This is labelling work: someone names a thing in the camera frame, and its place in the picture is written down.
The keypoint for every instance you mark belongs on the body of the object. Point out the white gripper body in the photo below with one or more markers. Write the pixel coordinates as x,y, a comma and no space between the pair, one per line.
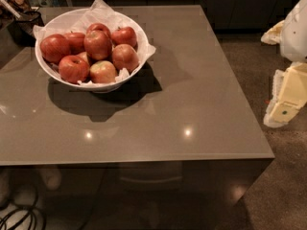
295,33

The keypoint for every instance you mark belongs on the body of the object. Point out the white paper liner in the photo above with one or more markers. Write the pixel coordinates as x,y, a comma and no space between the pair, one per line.
102,11

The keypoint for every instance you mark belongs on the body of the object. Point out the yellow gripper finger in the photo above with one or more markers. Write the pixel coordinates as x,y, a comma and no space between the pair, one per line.
289,95
273,35

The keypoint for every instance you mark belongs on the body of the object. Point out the white bowl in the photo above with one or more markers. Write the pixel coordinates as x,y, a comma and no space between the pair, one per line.
96,86

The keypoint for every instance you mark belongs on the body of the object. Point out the dark bag on counter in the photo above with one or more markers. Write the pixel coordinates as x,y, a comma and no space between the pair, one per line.
25,18

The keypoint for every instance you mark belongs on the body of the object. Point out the yellowish red apple front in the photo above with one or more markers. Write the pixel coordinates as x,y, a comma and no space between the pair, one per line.
103,71

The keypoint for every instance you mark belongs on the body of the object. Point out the small red apple middle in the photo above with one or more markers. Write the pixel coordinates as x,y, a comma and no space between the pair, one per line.
86,58

